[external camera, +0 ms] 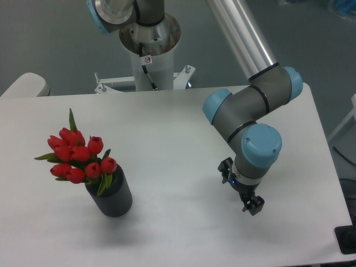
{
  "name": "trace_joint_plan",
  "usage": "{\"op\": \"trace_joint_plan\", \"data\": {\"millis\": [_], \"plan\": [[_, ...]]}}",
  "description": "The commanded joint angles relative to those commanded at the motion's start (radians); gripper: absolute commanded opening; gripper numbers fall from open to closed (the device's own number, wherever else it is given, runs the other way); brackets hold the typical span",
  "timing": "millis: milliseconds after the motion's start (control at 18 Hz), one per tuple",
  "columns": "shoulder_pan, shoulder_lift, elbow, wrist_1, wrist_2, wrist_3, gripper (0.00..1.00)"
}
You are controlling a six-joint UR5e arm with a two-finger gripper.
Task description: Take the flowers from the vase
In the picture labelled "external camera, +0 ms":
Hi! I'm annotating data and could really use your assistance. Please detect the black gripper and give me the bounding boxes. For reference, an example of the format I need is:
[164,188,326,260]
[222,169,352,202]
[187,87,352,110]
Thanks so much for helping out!
[217,157,264,216]

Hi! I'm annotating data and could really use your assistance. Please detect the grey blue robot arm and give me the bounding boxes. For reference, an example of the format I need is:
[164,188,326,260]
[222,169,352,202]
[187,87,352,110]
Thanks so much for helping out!
[86,1,303,215]

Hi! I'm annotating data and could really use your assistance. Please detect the dark grey ribbed vase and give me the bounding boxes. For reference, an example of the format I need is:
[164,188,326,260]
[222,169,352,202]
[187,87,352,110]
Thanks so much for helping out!
[85,165,132,217]

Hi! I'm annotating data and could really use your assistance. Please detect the black box at table edge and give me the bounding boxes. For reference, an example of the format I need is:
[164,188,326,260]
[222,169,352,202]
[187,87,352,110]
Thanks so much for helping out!
[334,225,355,255]

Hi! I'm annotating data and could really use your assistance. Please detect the red tulip bouquet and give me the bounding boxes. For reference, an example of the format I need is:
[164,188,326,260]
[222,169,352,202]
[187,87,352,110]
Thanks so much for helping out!
[34,109,122,197]

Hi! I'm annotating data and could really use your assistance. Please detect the white chair backrest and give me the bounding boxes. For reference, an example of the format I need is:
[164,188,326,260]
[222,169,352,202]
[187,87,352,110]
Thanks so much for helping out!
[1,72,51,99]

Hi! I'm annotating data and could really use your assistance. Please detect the black pedestal cable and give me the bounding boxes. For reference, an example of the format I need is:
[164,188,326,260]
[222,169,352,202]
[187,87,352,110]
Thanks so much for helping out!
[138,41,159,91]

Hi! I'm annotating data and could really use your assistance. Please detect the white frame at right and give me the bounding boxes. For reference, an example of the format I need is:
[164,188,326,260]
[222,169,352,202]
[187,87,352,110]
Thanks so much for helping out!
[327,95,355,143]

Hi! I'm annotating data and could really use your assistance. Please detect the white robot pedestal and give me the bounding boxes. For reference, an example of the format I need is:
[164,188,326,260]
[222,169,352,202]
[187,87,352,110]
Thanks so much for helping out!
[95,13,196,94]

